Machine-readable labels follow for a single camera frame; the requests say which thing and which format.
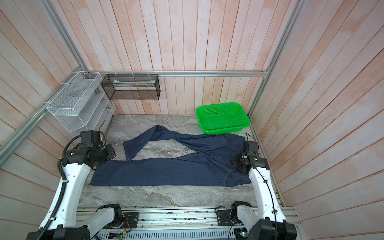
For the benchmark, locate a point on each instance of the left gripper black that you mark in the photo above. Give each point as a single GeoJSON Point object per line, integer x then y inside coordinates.
{"type": "Point", "coordinates": [112, 154]}

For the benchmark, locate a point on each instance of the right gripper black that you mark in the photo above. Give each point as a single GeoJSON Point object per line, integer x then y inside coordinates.
{"type": "Point", "coordinates": [233, 160]}

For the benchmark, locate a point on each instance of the dark blue denim trousers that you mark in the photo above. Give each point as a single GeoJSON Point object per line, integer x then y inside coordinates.
{"type": "Point", "coordinates": [209, 165]}

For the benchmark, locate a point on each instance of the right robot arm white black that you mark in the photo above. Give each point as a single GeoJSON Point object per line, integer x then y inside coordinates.
{"type": "Point", "coordinates": [269, 223]}

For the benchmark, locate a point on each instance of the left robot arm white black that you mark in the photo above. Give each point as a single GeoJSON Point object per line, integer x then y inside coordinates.
{"type": "Point", "coordinates": [74, 167]}

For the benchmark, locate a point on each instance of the green plastic basket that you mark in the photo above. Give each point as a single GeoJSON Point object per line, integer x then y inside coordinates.
{"type": "Point", "coordinates": [222, 118]}

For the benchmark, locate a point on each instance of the white mesh tiered shelf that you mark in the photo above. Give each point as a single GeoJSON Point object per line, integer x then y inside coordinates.
{"type": "Point", "coordinates": [81, 104]}

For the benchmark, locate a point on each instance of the green circuit board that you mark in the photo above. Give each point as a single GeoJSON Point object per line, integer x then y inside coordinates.
{"type": "Point", "coordinates": [116, 235]}

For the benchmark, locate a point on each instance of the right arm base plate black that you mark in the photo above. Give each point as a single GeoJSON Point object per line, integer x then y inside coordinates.
{"type": "Point", "coordinates": [224, 217]}

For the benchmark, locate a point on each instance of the black mesh wall basket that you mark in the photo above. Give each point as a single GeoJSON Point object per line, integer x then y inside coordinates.
{"type": "Point", "coordinates": [132, 87]}

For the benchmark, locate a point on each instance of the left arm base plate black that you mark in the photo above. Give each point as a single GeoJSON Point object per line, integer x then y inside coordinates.
{"type": "Point", "coordinates": [127, 220]}

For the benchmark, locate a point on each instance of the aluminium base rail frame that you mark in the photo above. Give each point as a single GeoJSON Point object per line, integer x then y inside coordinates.
{"type": "Point", "coordinates": [180, 218]}

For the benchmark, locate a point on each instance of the left aluminium wall rail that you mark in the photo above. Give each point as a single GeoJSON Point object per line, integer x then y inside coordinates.
{"type": "Point", "coordinates": [28, 126]}

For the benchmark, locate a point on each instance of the horizontal aluminium wall rail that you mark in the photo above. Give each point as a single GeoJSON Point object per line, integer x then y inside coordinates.
{"type": "Point", "coordinates": [214, 74]}

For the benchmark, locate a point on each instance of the left aluminium corner post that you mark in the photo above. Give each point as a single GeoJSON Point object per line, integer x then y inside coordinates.
{"type": "Point", "coordinates": [57, 22]}

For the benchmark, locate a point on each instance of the aluminium corner post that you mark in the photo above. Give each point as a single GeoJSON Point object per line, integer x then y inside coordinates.
{"type": "Point", "coordinates": [283, 41]}
{"type": "Point", "coordinates": [57, 22]}

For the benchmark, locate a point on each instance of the right aluminium corner post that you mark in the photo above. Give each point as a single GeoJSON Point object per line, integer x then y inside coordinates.
{"type": "Point", "coordinates": [283, 41]}

